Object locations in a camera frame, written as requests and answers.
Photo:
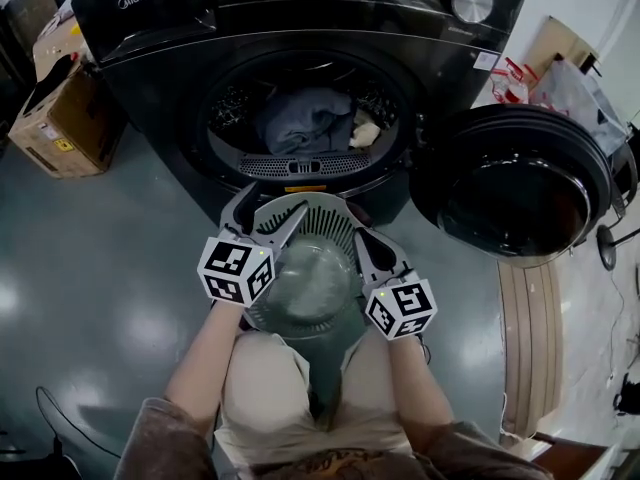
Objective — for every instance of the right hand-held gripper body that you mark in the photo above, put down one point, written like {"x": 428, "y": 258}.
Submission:
{"x": 405, "y": 300}

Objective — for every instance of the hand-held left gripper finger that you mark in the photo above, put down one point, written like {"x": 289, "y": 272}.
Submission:
{"x": 229, "y": 218}
{"x": 285, "y": 230}

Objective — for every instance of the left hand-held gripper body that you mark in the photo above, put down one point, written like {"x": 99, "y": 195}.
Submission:
{"x": 227, "y": 263}

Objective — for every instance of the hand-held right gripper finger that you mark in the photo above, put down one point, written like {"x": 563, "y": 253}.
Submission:
{"x": 400, "y": 263}
{"x": 357, "y": 258}

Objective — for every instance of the pale green laundry basket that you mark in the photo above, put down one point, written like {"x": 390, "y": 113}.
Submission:
{"x": 315, "y": 278}

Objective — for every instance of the dark blue garment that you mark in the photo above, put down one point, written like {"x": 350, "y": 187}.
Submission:
{"x": 305, "y": 118}

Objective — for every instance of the cream clothes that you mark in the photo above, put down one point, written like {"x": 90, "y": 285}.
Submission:
{"x": 365, "y": 133}

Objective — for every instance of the black washing machine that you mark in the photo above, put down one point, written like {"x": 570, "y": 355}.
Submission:
{"x": 160, "y": 93}

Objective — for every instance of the person's right forearm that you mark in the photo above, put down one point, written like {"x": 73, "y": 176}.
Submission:
{"x": 420, "y": 383}

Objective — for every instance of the person's left forearm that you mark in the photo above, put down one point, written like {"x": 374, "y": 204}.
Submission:
{"x": 200, "y": 363}

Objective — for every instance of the person's beige trousers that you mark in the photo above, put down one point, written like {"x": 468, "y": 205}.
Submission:
{"x": 260, "y": 393}

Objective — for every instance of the wooden slatted board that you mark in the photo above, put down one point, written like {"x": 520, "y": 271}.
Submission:
{"x": 532, "y": 343}

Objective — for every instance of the round black glass door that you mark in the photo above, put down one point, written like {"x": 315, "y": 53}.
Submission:
{"x": 515, "y": 193}

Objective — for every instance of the large brown cardboard box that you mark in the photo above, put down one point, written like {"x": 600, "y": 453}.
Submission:
{"x": 70, "y": 133}

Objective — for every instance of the person's brown printed shirt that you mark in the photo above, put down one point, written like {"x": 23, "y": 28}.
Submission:
{"x": 165, "y": 443}

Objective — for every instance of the black floor fan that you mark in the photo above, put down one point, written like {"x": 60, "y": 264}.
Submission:
{"x": 606, "y": 248}

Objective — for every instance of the white side table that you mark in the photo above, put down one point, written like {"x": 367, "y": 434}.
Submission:
{"x": 575, "y": 460}

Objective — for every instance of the clear plastic bag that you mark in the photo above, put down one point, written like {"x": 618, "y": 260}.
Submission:
{"x": 575, "y": 98}

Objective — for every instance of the black equipment bundle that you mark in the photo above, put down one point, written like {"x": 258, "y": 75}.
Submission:
{"x": 627, "y": 395}

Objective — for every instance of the black round chair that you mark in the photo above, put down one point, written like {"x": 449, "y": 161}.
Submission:
{"x": 632, "y": 178}

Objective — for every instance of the flat cardboard sheet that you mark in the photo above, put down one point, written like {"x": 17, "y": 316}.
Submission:
{"x": 560, "y": 38}

